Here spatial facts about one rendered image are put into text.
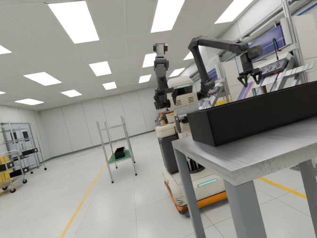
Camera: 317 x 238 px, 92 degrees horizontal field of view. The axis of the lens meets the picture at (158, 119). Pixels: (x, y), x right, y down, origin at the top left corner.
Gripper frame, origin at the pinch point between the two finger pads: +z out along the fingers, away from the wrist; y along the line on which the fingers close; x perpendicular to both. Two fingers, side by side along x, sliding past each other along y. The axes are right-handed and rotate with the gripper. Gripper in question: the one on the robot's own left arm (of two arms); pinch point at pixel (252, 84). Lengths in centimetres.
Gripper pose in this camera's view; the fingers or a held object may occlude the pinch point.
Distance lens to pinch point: 115.8
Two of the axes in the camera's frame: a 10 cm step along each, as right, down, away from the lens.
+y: 9.5, -2.5, 1.6
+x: -1.6, 0.2, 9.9
